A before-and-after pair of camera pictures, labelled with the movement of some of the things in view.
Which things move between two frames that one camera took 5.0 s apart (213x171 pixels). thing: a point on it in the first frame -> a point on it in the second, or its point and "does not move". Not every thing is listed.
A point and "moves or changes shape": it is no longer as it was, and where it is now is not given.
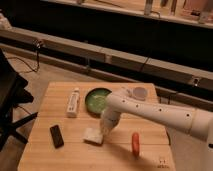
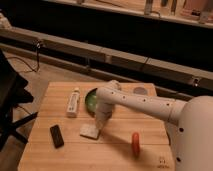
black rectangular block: (56, 136) does not move
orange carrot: (135, 145) does not move
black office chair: (12, 93) does not move
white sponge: (93, 136) moves or changes shape
